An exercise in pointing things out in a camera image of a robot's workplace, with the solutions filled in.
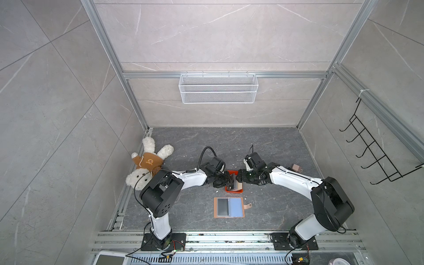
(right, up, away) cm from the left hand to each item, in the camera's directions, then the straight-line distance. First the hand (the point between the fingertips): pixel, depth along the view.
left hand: (233, 179), depth 89 cm
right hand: (+4, +1, +1) cm, 4 cm away
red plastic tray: (+1, -3, -1) cm, 4 cm away
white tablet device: (-53, -26, -23) cm, 63 cm away
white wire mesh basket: (-8, +54, +11) cm, 56 cm away
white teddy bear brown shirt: (-49, +9, +3) cm, 50 cm away
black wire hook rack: (+58, +17, -22) cm, 64 cm away
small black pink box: (+39, +5, +7) cm, 40 cm away
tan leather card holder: (+1, -13, -5) cm, 14 cm away
